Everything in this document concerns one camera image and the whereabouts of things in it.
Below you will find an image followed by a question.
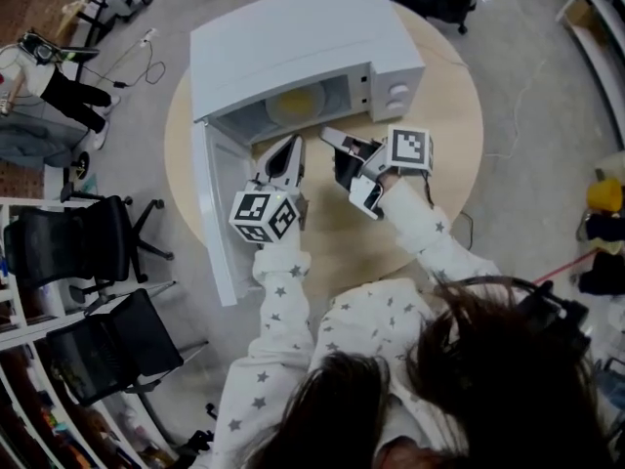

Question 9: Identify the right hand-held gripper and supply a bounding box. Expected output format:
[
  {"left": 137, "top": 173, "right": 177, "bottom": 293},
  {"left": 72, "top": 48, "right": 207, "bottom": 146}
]
[{"left": 319, "top": 125, "right": 436, "bottom": 221}]

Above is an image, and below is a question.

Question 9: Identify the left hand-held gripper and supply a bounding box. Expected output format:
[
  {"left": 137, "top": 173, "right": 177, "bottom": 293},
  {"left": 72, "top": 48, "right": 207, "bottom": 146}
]
[{"left": 229, "top": 134, "right": 312, "bottom": 245}]

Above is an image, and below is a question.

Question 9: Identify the white microwave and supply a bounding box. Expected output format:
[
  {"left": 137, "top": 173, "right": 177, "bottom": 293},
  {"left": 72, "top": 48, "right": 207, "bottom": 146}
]
[{"left": 187, "top": 0, "right": 427, "bottom": 308}]

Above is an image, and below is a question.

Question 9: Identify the person's right forearm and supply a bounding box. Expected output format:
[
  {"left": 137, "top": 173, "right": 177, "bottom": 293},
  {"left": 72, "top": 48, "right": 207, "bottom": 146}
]
[{"left": 378, "top": 171, "right": 502, "bottom": 290}]

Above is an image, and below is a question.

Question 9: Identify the person's left forearm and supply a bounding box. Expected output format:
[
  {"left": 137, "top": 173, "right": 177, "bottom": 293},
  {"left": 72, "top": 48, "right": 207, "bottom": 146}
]
[{"left": 238, "top": 239, "right": 316, "bottom": 363}]

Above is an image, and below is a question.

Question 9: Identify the person's star-print torso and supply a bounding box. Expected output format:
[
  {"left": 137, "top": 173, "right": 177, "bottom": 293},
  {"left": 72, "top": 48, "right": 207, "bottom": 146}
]
[{"left": 209, "top": 276, "right": 470, "bottom": 469}]

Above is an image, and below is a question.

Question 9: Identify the grey cloth heap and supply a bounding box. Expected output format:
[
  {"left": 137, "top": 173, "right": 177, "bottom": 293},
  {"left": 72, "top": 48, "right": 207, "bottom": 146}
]
[{"left": 0, "top": 120, "right": 75, "bottom": 169}]

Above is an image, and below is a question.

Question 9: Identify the yellow container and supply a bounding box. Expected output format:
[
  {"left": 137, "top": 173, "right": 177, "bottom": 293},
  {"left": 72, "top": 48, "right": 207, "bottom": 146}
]
[{"left": 585, "top": 176, "right": 625, "bottom": 213}]

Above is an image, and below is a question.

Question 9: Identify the white storage rack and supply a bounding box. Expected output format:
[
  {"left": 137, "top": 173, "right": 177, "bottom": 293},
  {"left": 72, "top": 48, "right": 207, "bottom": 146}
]
[{"left": 555, "top": 0, "right": 625, "bottom": 151}]

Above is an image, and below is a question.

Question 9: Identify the pile of dark bags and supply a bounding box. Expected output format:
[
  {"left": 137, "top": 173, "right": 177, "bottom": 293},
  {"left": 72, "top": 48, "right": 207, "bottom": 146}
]
[{"left": 576, "top": 210, "right": 625, "bottom": 297}]

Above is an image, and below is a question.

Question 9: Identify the white shelving unit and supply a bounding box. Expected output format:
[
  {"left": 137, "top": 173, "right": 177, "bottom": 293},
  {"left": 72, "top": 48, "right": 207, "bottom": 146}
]
[{"left": 0, "top": 196, "right": 175, "bottom": 469}]

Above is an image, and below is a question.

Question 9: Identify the black power cable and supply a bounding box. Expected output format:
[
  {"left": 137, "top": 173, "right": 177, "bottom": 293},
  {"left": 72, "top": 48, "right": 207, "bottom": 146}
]
[{"left": 87, "top": 26, "right": 168, "bottom": 91}]

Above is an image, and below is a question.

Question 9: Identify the white floor cable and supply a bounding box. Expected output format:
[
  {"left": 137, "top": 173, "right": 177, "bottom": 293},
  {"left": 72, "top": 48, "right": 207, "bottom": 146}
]
[{"left": 481, "top": 59, "right": 556, "bottom": 161}]

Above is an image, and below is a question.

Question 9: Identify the red floor cable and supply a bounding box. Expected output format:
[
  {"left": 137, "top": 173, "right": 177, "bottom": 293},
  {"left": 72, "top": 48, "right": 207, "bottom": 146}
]
[{"left": 530, "top": 247, "right": 600, "bottom": 286}]

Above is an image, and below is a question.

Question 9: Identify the black head-worn camera rig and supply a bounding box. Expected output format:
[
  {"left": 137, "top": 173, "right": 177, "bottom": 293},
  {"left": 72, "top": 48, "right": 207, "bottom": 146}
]
[{"left": 458, "top": 274, "right": 595, "bottom": 361}]

